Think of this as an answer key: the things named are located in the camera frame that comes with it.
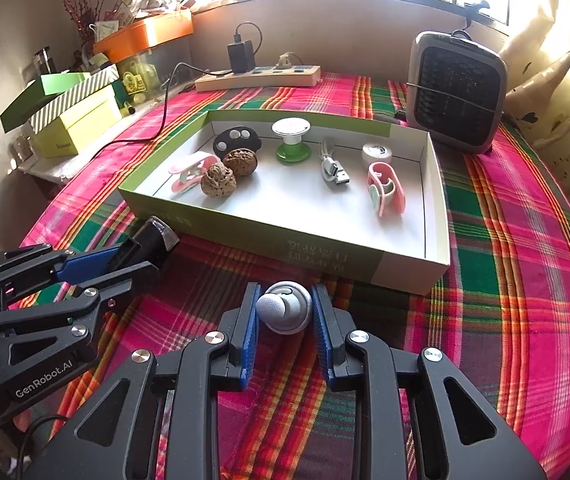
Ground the grey portable heater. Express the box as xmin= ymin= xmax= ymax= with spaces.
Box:
xmin=405 ymin=30 xmax=507 ymax=154

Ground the orange storage box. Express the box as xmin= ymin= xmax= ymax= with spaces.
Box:
xmin=93 ymin=10 xmax=194 ymax=64

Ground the pink cable winder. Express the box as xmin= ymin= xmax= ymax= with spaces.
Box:
xmin=168 ymin=151 xmax=220 ymax=194

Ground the black oval remote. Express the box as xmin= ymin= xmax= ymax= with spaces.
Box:
xmin=212 ymin=126 xmax=262 ymax=159

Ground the yellow toy figure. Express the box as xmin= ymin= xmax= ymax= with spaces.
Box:
xmin=118 ymin=58 xmax=160 ymax=105

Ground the green white cardboard box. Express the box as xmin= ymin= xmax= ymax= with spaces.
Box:
xmin=119 ymin=110 xmax=451 ymax=295

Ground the black charger adapter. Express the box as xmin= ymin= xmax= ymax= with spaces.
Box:
xmin=227 ymin=40 xmax=256 ymax=74

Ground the green white cable spool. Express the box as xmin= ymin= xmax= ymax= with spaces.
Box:
xmin=272 ymin=117 xmax=311 ymax=164

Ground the yellow green shoebox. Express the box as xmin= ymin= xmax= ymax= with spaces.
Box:
xmin=30 ymin=86 xmax=122 ymax=158

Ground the plaid bed cloth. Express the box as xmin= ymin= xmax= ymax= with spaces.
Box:
xmin=14 ymin=73 xmax=570 ymax=479

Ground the brown walnut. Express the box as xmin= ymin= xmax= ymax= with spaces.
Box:
xmin=200 ymin=162 xmax=237 ymax=198
xmin=222 ymin=148 xmax=258 ymax=178

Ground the beige plug on strip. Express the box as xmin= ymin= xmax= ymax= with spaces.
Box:
xmin=275 ymin=52 xmax=294 ymax=70

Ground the beige power strip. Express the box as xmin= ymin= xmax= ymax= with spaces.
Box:
xmin=195 ymin=65 xmax=322 ymax=92

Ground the black rectangular device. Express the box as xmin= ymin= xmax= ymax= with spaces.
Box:
xmin=106 ymin=216 xmax=180 ymax=272

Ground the green box lid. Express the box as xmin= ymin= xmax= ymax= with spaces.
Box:
xmin=0 ymin=72 xmax=90 ymax=133

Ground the cream heart curtain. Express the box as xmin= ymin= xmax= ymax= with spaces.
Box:
xmin=500 ymin=0 xmax=570 ymax=203

